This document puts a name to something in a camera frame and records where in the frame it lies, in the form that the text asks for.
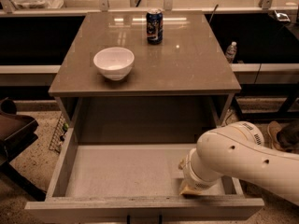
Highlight black metal stand leg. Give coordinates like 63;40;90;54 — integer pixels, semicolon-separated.
0;162;46;202

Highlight tan shoe far right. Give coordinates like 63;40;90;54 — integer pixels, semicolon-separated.
267;121;292;152

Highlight blue soda can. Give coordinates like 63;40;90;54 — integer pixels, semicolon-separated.
146;8;163;45

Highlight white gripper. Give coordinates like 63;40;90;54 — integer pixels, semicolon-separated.
178;148;221;195

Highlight grey top drawer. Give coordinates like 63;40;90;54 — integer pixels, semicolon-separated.
23;96;265;224

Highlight grey drawer cabinet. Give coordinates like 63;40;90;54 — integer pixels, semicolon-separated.
50;11;240;145

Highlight white bowl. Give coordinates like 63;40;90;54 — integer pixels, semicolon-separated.
93;47;135;81

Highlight person's trousered leg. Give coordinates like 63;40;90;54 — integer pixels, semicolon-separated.
277;120;299;149

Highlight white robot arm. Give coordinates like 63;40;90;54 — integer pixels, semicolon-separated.
178;121;299;205

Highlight clear plastic water bottle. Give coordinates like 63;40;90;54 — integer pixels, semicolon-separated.
225;41;237;63

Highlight wire basket with items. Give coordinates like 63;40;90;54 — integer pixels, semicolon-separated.
49;114;69;153

